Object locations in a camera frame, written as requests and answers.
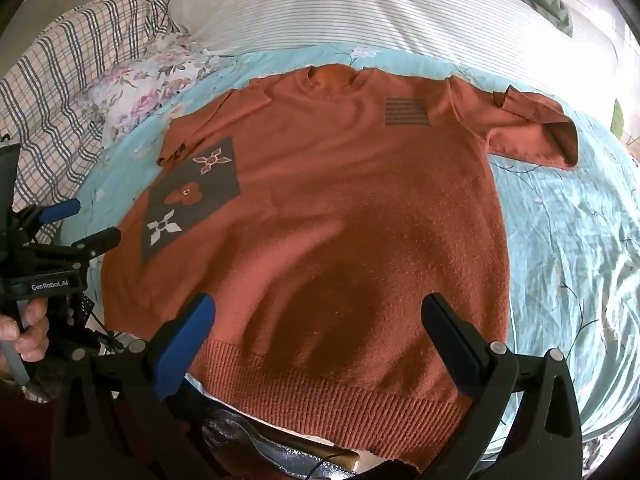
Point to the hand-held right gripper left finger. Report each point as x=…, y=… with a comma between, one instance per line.
x=190, y=342

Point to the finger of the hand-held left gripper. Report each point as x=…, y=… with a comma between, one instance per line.
x=97, y=241
x=60, y=210

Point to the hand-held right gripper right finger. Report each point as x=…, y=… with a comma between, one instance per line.
x=457, y=347

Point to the orange towel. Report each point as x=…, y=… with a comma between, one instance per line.
x=325, y=210

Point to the person's left hand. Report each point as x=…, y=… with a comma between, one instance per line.
x=36, y=330

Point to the floral pillow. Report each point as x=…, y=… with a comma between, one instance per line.
x=135, y=90

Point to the silver foil bag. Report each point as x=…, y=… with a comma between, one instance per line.
x=280, y=455

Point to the plaid cloth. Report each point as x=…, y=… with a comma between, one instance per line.
x=65, y=60

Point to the light blue floral bedsheet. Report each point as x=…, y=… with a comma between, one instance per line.
x=550, y=220

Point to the white striped duvet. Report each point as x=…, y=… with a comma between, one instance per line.
x=375, y=5

